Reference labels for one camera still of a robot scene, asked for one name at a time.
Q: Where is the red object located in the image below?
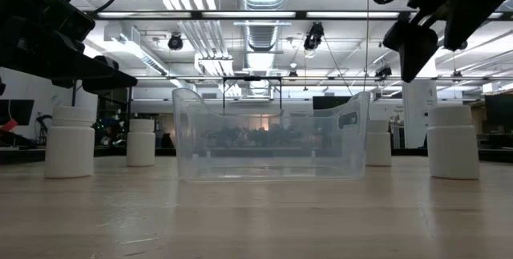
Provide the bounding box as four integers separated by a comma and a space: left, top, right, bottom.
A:
0, 118, 19, 132

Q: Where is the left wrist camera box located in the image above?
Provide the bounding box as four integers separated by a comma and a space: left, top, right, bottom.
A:
38, 0, 98, 44

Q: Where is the thin hanging cable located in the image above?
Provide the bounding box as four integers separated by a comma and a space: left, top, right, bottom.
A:
362, 0, 371, 91

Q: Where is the white ceiling pipe bundle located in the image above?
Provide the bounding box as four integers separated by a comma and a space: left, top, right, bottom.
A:
164, 0, 236, 78

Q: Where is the white building column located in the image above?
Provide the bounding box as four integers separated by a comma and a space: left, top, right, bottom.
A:
402, 79, 438, 148

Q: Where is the clear plastic basket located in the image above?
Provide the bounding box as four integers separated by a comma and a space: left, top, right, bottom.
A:
172, 87, 372, 183

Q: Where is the white rectangular air duct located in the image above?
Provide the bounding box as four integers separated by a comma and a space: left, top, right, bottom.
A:
103, 24, 169, 76

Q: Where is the silver ventilation duct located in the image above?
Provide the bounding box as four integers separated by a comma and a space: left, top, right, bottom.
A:
236, 0, 293, 72

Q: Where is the white strip light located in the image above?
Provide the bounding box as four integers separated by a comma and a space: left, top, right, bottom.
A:
306, 11, 401, 19
95, 11, 196, 19
202, 11, 297, 19

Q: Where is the black background rig frame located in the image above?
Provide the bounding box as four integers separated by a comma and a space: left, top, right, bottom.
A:
222, 75, 284, 110

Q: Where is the black monitor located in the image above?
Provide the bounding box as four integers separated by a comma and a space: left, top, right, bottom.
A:
483, 93, 513, 130
0, 99, 35, 127
312, 95, 353, 111

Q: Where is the white pill bottle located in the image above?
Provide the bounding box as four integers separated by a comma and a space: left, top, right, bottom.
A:
365, 119, 393, 168
44, 105, 96, 180
426, 104, 481, 180
126, 119, 156, 168

